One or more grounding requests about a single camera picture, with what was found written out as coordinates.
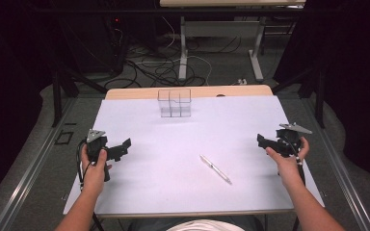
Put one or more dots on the black metal stand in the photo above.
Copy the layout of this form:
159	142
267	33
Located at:
61	83
311	80

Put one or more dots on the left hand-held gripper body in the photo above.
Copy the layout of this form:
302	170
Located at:
95	144

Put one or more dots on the person's right hand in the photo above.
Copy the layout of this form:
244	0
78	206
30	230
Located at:
287	168

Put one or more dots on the white table mat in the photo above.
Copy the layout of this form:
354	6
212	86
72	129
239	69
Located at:
179	144

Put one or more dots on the person's left hand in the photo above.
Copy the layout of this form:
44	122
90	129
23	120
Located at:
93	176

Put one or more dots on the black computer tower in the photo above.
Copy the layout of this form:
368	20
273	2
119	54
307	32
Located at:
109	38

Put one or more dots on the white power plug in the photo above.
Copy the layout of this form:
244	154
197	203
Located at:
242	81

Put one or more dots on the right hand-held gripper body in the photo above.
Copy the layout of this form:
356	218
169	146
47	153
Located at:
289	141

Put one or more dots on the wooden table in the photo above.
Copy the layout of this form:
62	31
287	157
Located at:
135	93

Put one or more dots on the person's white shirt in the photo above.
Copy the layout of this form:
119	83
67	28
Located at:
205	225

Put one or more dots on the dark curtain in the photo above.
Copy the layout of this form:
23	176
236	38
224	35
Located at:
9	96
356	80

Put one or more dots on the clear acrylic pen holder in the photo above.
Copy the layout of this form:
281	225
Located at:
174	103

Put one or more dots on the white desk with metal legs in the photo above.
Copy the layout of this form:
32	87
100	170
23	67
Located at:
221	30

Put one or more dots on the white pen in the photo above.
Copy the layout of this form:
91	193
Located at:
216	169

